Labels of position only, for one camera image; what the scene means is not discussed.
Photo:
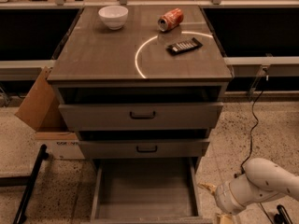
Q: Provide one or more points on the black calculator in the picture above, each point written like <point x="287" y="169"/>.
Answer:
<point x="184" y="46"/>

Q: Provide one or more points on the grey drawer cabinet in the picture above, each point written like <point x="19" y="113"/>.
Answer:
<point x="132" y="66"/>

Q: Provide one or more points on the orange soda can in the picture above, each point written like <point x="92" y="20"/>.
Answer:
<point x="170" y="20"/>

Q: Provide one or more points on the black wheeled base part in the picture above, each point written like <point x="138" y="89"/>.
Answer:
<point x="282" y="217"/>

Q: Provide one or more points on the brown cardboard box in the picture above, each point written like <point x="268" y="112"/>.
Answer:
<point x="39" y="110"/>

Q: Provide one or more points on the grey bottom drawer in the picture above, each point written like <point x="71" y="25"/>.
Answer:
<point x="146" y="191"/>

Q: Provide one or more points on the grey drawer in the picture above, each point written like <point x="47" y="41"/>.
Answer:
<point x="129" y="117"/>
<point x="146" y="191"/>
<point x="134" y="149"/>

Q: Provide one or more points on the grey middle drawer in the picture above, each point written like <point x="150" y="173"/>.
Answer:
<point x="134" y="149"/>

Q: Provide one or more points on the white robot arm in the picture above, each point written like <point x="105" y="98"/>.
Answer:
<point x="262" y="181"/>

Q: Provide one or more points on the grey top drawer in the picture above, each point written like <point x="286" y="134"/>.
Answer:
<point x="129" y="117"/>

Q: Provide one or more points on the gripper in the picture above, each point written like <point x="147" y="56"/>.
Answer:
<point x="222" y="195"/>

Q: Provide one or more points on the white ceramic bowl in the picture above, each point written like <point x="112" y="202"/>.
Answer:
<point x="113" y="17"/>

